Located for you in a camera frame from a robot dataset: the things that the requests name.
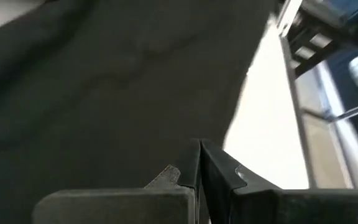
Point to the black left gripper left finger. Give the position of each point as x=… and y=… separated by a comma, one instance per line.
x=120, y=208

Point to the black garment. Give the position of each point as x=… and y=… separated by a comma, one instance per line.
x=104, y=93

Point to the person's leg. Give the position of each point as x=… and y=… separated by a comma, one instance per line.
x=340, y=93

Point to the black aluminium table frame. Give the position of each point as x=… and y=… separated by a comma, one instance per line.
x=297, y=109

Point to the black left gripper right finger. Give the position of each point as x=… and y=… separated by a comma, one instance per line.
x=291, y=208

